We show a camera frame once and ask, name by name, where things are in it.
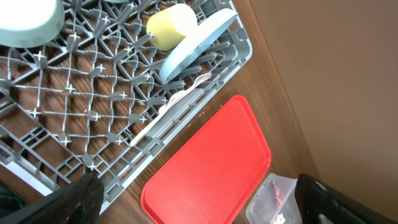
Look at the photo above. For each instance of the clear plastic bin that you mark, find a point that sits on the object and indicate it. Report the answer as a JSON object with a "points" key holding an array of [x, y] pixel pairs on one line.
{"points": [[263, 208]]}

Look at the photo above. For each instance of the red snack wrapper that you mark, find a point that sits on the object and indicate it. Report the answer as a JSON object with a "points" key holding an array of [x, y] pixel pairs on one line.
{"points": [[278, 197]]}

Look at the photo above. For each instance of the red plastic tray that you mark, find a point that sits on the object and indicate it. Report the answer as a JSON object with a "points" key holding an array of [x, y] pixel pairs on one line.
{"points": [[210, 178]]}

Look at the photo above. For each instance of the white plastic spoon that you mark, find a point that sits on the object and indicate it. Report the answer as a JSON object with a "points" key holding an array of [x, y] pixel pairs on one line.
{"points": [[162, 111]]}

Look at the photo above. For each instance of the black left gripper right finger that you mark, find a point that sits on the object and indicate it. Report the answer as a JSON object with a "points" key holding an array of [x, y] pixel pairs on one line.
{"points": [[319, 203]]}

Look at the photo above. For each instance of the mint green bowl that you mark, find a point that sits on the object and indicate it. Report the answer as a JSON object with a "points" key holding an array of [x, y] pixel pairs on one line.
{"points": [[30, 23]]}

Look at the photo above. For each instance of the light blue plate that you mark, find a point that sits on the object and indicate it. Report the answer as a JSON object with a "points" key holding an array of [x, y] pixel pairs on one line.
{"points": [[196, 43]]}

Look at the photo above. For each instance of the white plastic fork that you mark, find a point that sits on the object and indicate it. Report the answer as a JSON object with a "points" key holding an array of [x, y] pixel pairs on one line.
{"points": [[199, 80]]}

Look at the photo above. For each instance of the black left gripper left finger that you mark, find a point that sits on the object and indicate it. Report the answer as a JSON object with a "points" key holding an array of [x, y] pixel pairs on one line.
{"points": [[78, 202]]}

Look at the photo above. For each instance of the grey dishwasher rack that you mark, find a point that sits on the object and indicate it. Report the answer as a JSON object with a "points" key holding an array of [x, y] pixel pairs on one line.
{"points": [[74, 104]]}

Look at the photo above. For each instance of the yellow plastic cup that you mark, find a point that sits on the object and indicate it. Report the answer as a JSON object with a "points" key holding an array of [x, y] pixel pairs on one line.
{"points": [[170, 26]]}

